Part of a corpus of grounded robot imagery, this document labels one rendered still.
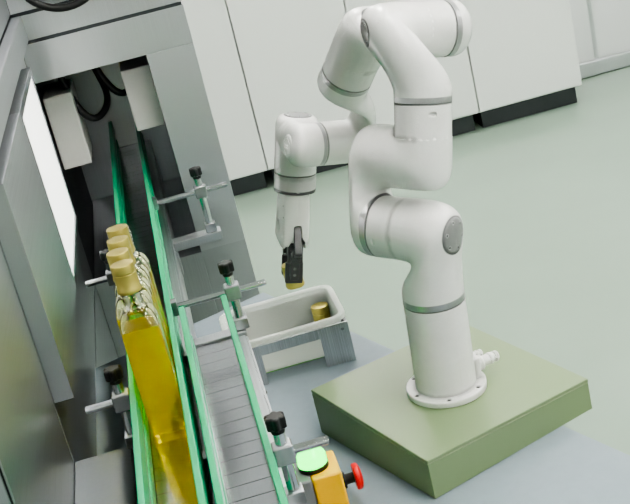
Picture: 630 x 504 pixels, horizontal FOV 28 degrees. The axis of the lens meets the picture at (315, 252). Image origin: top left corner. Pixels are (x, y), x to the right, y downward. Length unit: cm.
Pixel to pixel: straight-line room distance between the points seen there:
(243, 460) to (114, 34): 136
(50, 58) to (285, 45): 294
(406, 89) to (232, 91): 398
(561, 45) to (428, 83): 431
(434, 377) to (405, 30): 52
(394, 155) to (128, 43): 120
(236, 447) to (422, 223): 42
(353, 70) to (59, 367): 64
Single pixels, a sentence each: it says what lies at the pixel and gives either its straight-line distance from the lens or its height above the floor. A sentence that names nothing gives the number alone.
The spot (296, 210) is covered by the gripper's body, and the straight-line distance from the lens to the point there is 220.
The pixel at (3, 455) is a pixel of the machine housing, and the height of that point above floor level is 113.
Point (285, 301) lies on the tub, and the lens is 240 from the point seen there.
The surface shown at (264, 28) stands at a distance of 573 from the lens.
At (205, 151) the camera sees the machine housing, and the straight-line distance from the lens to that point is 297.
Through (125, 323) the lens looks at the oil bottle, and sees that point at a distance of 182.
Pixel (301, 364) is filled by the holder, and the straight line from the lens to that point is 228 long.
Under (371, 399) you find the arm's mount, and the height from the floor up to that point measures 82.
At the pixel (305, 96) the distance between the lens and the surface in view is 581.
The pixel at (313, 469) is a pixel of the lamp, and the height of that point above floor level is 83.
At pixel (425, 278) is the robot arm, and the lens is 185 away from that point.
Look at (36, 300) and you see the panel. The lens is 183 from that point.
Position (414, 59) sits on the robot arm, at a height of 134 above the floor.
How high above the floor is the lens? 174
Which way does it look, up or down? 20 degrees down
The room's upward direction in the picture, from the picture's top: 14 degrees counter-clockwise
